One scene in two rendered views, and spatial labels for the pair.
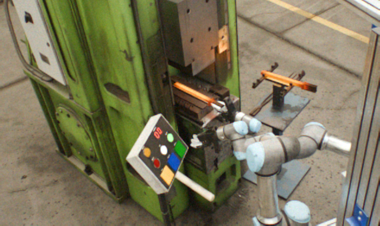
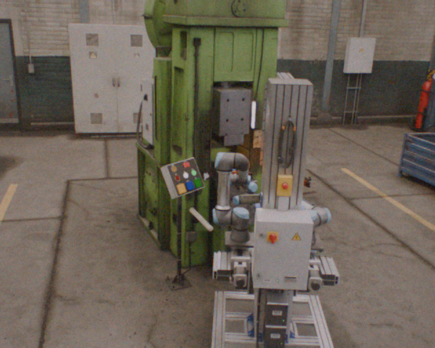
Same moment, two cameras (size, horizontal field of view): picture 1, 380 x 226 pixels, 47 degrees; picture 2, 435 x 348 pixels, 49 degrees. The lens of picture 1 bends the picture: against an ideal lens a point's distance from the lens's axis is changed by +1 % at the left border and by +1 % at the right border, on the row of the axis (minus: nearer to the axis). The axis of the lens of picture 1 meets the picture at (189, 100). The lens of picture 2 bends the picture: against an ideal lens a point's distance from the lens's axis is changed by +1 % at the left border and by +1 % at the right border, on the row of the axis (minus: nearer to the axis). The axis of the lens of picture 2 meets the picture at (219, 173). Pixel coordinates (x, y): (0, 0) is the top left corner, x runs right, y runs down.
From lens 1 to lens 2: 2.24 m
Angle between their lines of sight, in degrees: 24
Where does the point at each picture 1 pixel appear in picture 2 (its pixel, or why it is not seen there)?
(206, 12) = (241, 106)
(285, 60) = (340, 213)
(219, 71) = (251, 162)
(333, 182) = not seen: hidden behind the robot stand
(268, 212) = (219, 200)
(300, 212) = (241, 211)
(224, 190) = not seen: hidden behind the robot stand
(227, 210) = not seen: hidden behind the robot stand
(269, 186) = (222, 180)
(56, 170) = (130, 224)
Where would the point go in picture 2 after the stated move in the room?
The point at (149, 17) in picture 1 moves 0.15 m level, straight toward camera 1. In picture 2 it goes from (205, 99) to (200, 101)
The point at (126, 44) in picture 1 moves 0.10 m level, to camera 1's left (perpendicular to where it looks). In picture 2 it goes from (186, 109) to (176, 108)
